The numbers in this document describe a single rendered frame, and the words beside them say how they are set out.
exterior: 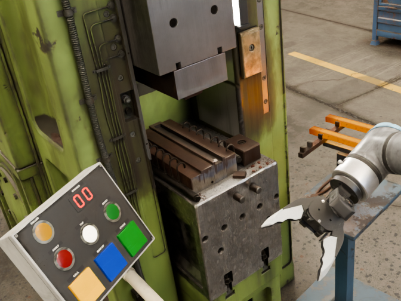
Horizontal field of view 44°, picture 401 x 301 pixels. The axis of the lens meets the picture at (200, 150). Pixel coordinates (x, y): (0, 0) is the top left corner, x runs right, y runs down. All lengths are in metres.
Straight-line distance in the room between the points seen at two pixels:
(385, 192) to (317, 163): 1.45
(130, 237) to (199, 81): 0.52
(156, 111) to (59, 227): 0.93
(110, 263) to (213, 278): 0.62
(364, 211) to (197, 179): 0.70
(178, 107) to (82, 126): 0.70
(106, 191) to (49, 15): 0.50
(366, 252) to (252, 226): 1.08
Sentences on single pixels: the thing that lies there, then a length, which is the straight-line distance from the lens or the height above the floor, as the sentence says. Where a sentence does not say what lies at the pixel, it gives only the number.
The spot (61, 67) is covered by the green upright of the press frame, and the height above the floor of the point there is 1.44.
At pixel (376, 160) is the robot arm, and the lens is 1.10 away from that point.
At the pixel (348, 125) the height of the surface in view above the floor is 0.92.
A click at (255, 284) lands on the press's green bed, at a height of 0.40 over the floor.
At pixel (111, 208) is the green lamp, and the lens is 1.41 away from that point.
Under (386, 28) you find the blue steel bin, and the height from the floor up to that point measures 0.19.
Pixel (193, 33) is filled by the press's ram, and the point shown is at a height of 1.46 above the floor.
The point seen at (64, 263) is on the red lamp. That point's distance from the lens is 1.30.
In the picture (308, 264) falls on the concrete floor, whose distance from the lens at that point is 2.76.
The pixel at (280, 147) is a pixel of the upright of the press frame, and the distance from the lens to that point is 2.17.
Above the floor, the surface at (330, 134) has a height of 0.93.
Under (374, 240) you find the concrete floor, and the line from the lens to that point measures 2.93.
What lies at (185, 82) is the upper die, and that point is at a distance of 1.55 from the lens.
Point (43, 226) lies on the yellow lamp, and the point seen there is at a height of 1.17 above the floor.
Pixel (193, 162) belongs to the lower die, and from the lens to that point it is 1.75.
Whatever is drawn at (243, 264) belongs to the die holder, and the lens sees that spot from 1.98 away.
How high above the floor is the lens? 1.89
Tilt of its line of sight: 30 degrees down
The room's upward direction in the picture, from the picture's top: 8 degrees counter-clockwise
